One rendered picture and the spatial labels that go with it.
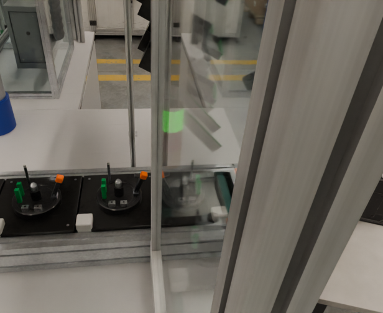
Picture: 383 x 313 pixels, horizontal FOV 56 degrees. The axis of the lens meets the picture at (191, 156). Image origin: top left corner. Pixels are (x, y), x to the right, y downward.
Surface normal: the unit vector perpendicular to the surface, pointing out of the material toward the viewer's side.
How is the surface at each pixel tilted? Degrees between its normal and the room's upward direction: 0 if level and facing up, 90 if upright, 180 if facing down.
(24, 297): 0
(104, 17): 90
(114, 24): 90
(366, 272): 0
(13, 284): 0
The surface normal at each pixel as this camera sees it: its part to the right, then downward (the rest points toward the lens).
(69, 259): 0.14, 0.61
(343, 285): 0.07, -0.79
